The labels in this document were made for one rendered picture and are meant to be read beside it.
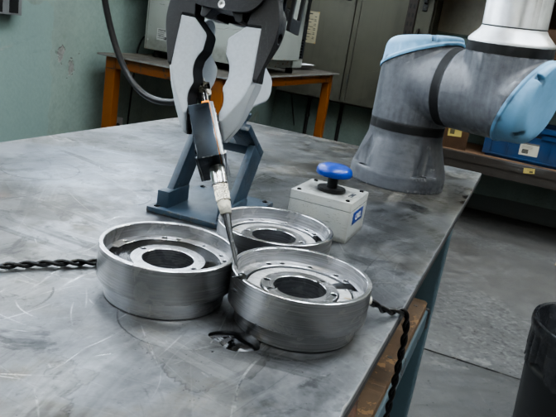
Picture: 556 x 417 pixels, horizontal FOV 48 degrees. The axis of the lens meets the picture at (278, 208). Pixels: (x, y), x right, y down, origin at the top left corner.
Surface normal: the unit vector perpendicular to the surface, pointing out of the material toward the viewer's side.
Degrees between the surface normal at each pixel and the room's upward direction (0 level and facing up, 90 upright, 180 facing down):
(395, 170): 72
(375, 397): 0
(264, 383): 0
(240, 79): 82
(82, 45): 90
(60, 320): 0
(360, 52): 90
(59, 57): 90
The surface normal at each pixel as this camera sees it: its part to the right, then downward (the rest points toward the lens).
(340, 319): 0.51, 0.32
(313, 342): 0.26, 0.31
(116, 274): -0.54, 0.15
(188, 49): -0.37, 0.07
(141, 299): -0.16, 0.26
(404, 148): -0.15, -0.05
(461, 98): -0.71, 0.26
